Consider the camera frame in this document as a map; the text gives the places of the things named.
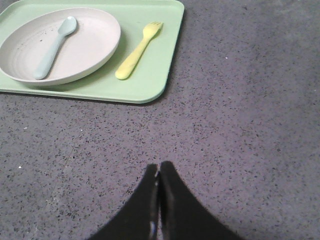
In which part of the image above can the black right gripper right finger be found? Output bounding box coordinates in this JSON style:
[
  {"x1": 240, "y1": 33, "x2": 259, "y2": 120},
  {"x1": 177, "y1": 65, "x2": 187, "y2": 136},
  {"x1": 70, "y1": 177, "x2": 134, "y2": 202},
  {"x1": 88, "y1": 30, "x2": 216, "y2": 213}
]
[{"x1": 159, "y1": 161, "x2": 242, "y2": 240}]

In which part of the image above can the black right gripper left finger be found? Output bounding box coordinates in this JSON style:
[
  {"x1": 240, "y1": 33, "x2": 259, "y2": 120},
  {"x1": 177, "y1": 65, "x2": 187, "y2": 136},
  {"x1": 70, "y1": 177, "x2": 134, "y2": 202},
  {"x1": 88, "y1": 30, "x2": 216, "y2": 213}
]
[{"x1": 90, "y1": 164, "x2": 159, "y2": 240}]

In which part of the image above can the yellow plastic fork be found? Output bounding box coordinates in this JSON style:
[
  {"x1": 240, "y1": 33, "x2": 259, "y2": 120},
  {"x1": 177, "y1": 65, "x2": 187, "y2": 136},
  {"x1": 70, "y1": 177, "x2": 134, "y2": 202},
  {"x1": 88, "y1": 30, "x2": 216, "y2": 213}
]
[{"x1": 115, "y1": 22, "x2": 163, "y2": 80}]

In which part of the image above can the light green plastic tray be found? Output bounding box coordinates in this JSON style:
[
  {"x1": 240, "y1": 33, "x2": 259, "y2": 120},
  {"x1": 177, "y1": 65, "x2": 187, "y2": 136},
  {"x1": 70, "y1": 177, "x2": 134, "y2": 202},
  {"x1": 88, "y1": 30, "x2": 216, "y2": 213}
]
[{"x1": 0, "y1": 0, "x2": 184, "y2": 104}]

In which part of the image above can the light blue plastic spoon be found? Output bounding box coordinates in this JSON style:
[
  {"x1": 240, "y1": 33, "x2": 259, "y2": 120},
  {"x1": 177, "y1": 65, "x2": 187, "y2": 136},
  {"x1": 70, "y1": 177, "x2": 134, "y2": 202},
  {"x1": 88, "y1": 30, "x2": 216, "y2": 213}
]
[{"x1": 33, "y1": 16, "x2": 78, "y2": 80}]

